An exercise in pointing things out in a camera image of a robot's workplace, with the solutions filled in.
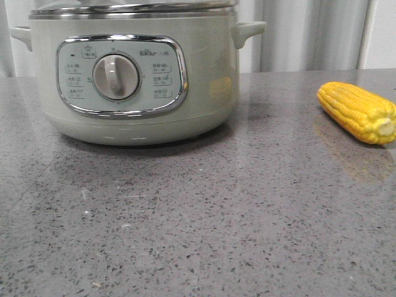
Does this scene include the yellow corn cob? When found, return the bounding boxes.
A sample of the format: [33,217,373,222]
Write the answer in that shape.
[317,82,395,145]

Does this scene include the grey white curtain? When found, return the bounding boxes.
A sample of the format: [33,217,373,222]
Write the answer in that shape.
[0,0,396,79]

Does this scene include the glass pot lid steel rim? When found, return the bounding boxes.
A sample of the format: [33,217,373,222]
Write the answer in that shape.
[30,1,238,16]

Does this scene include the pale green electric cooking pot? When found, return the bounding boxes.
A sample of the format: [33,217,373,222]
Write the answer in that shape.
[9,7,265,145]

